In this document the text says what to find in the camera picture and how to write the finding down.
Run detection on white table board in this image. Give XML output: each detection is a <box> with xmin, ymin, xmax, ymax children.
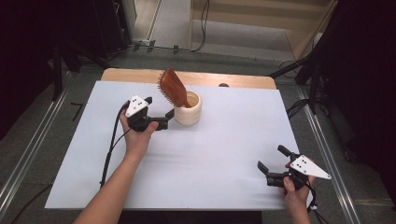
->
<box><xmin>45</xmin><ymin>80</ymin><xmax>307</xmax><ymax>211</ymax></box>

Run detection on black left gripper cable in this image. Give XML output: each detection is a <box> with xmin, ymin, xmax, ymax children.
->
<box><xmin>10</xmin><ymin>102</ymin><xmax>132</xmax><ymax>224</ymax></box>

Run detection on person's left hand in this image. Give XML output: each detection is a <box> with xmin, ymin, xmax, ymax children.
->
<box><xmin>120</xmin><ymin>110</ymin><xmax>159</xmax><ymax>160</ymax></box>

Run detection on light wooden table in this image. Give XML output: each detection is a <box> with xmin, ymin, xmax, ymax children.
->
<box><xmin>101</xmin><ymin>67</ymin><xmax>277</xmax><ymax>91</ymax></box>

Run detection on light wooden shelf unit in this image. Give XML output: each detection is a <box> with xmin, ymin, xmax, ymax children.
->
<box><xmin>189</xmin><ymin>0</ymin><xmax>339</xmax><ymax>61</ymax></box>

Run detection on brown wooden hairbrush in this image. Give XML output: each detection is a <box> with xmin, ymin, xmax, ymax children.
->
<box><xmin>157</xmin><ymin>67</ymin><xmax>193</xmax><ymax>109</ymax></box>

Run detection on person's right hand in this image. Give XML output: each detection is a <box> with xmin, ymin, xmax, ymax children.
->
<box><xmin>282</xmin><ymin>176</ymin><xmax>317</xmax><ymax>213</ymax></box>

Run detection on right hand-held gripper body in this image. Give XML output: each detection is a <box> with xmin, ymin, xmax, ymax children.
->
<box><xmin>265</xmin><ymin>152</ymin><xmax>332</xmax><ymax>190</ymax></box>

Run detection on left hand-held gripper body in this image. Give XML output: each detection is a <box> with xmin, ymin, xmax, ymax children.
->
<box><xmin>124</xmin><ymin>94</ymin><xmax>170</xmax><ymax>133</ymax></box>

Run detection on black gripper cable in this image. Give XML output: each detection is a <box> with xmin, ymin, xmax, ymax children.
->
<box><xmin>10</xmin><ymin>102</ymin><xmax>132</xmax><ymax>224</ymax></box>
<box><xmin>305</xmin><ymin>182</ymin><xmax>330</xmax><ymax>224</ymax></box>

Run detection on metal floor rail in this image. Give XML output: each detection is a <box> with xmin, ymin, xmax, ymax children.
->
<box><xmin>293</xmin><ymin>85</ymin><xmax>362</xmax><ymax>224</ymax></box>
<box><xmin>0</xmin><ymin>73</ymin><xmax>77</xmax><ymax>217</ymax></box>

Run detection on dark curtain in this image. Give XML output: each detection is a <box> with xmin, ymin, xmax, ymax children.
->
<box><xmin>0</xmin><ymin>0</ymin><xmax>66</xmax><ymax>141</ymax></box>
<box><xmin>311</xmin><ymin>0</ymin><xmax>396</xmax><ymax>203</ymax></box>

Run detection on hanging black cables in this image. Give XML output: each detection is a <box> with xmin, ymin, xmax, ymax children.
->
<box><xmin>190</xmin><ymin>0</ymin><xmax>210</xmax><ymax>53</ymax></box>

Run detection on black metal stand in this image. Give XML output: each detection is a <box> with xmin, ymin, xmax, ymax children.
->
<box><xmin>269</xmin><ymin>50</ymin><xmax>323</xmax><ymax>116</ymax></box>
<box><xmin>50</xmin><ymin>40</ymin><xmax>110</xmax><ymax>102</ymax></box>

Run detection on black cabinet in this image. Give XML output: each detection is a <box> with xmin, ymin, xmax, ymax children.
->
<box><xmin>92</xmin><ymin>0</ymin><xmax>134</xmax><ymax>60</ymax></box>

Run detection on black floor cables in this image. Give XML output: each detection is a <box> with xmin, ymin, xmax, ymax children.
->
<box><xmin>285</xmin><ymin>98</ymin><xmax>312</xmax><ymax>119</ymax></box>

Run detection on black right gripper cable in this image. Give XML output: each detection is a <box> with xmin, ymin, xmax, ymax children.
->
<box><xmin>305</xmin><ymin>182</ymin><xmax>330</xmax><ymax>224</ymax></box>

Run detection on white power strip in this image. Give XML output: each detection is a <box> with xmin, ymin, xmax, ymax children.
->
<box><xmin>132</xmin><ymin>37</ymin><xmax>152</xmax><ymax>47</ymax></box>

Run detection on cream ribbed wooden cup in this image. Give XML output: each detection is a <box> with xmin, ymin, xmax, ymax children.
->
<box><xmin>173</xmin><ymin>90</ymin><xmax>204</xmax><ymax>127</ymax></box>

